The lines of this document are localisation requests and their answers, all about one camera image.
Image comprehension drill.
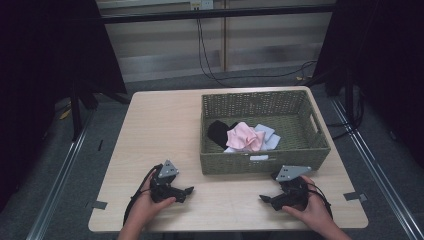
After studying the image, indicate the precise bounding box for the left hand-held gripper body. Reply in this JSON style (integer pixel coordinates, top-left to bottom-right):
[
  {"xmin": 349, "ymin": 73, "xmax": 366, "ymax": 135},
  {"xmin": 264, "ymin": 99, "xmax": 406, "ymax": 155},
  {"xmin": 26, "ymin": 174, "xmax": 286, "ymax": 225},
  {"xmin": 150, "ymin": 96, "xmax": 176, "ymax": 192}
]
[{"xmin": 149, "ymin": 159, "xmax": 184, "ymax": 204}]

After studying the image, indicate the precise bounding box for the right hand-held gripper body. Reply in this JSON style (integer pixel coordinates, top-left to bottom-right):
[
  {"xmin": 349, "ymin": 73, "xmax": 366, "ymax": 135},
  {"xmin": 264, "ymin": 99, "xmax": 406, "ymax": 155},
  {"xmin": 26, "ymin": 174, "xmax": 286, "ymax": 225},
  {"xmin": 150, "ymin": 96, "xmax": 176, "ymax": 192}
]
[{"xmin": 270, "ymin": 165, "xmax": 313, "ymax": 212}]

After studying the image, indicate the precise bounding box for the person's left hand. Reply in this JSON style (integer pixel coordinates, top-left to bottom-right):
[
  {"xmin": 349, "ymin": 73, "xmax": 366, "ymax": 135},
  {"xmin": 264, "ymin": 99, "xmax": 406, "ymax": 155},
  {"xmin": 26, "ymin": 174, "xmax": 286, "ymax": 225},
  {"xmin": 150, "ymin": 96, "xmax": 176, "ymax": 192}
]
[{"xmin": 127, "ymin": 167, "xmax": 177, "ymax": 232}]

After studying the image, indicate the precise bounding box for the person's right hand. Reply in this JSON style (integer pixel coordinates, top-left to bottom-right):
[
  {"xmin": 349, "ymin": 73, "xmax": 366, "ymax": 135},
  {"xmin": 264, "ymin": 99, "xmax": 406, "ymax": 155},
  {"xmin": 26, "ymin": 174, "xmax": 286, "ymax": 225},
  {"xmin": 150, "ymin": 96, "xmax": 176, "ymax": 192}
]
[{"xmin": 282, "ymin": 175, "xmax": 335, "ymax": 236}]

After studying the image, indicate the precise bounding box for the green woven basket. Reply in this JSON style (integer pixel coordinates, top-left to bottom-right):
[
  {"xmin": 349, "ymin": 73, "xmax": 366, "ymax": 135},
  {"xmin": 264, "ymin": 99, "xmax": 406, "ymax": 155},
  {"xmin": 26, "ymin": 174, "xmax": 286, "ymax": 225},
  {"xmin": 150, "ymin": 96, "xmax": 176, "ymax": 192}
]
[{"xmin": 199, "ymin": 89, "xmax": 332, "ymax": 176}]

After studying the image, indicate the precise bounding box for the light blue cloth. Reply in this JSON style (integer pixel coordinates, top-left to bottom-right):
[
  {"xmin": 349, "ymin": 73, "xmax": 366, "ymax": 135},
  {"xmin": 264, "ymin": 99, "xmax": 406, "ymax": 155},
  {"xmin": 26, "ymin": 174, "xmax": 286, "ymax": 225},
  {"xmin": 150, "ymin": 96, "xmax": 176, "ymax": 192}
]
[{"xmin": 223, "ymin": 123, "xmax": 282, "ymax": 154}]

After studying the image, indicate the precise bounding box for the pink cloth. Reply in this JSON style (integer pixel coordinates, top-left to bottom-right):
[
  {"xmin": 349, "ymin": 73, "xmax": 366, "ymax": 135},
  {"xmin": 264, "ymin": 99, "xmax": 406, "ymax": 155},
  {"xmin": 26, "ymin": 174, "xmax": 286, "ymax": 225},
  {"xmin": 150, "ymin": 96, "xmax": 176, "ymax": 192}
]
[{"xmin": 225, "ymin": 121, "xmax": 267, "ymax": 153}]

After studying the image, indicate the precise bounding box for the black cloth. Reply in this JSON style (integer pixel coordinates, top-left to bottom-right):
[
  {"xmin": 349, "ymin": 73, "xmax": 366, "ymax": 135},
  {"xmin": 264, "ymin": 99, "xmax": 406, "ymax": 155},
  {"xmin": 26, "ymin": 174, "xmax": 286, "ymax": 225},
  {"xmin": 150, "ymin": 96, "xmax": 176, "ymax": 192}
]
[{"xmin": 206, "ymin": 119, "xmax": 240, "ymax": 150}]

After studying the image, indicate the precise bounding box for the black metal stand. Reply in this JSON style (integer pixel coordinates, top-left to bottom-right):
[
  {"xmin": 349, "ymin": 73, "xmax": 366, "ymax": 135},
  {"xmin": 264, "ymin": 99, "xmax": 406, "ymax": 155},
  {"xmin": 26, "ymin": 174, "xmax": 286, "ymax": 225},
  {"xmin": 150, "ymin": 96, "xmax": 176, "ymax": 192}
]
[
  {"xmin": 301, "ymin": 64, "xmax": 365, "ymax": 141},
  {"xmin": 68, "ymin": 74, "xmax": 132, "ymax": 143}
]

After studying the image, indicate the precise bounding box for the black curtain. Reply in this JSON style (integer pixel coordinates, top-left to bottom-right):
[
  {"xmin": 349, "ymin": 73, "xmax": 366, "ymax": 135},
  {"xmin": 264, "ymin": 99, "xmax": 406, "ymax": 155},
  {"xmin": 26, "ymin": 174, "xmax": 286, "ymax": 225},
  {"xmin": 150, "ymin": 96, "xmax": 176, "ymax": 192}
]
[
  {"xmin": 313, "ymin": 0, "xmax": 424, "ymax": 169},
  {"xmin": 0, "ymin": 0, "xmax": 128, "ymax": 211}
]

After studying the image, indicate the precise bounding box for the black horizontal bar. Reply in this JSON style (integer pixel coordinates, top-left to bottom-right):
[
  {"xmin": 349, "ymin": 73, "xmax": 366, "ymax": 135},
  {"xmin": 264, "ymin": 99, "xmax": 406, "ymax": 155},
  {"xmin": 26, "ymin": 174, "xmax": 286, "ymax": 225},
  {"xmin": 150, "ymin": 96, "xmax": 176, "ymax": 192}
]
[{"xmin": 99, "ymin": 3, "xmax": 336, "ymax": 25}]

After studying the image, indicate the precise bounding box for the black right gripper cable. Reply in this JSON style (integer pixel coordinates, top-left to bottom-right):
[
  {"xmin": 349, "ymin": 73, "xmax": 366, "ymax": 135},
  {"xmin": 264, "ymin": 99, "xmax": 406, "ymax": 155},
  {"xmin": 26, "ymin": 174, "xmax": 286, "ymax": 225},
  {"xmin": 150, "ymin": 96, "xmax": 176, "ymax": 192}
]
[{"xmin": 306, "ymin": 181, "xmax": 334, "ymax": 220}]

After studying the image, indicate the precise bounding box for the metal floor rail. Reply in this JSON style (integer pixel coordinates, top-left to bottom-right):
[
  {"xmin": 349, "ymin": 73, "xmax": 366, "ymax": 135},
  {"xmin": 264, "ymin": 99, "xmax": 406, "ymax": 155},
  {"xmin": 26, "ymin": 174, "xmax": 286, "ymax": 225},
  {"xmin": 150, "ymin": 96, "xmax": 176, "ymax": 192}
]
[
  {"xmin": 328, "ymin": 96, "xmax": 424, "ymax": 240},
  {"xmin": 25, "ymin": 109, "xmax": 96, "ymax": 240}
]

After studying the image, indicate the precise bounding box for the black wall cable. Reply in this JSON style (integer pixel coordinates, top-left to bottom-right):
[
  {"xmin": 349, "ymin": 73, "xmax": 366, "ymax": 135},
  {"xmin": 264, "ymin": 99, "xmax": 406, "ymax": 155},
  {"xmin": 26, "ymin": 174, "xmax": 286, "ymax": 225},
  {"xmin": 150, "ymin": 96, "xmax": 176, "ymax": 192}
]
[{"xmin": 195, "ymin": 9, "xmax": 318, "ymax": 88}]

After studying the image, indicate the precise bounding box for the white wall power outlet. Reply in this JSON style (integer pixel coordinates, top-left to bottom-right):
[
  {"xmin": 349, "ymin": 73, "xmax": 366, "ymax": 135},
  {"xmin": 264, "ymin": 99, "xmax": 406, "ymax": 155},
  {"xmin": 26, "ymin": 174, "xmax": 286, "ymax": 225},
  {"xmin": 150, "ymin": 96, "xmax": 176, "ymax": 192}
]
[{"xmin": 189, "ymin": 0, "xmax": 215, "ymax": 11}]

